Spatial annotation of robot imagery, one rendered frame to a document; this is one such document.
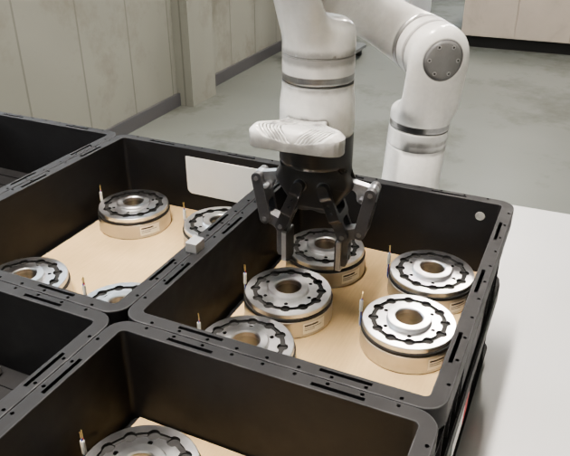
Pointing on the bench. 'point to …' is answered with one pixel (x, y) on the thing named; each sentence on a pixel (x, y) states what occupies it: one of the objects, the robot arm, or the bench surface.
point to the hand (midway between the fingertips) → (313, 251)
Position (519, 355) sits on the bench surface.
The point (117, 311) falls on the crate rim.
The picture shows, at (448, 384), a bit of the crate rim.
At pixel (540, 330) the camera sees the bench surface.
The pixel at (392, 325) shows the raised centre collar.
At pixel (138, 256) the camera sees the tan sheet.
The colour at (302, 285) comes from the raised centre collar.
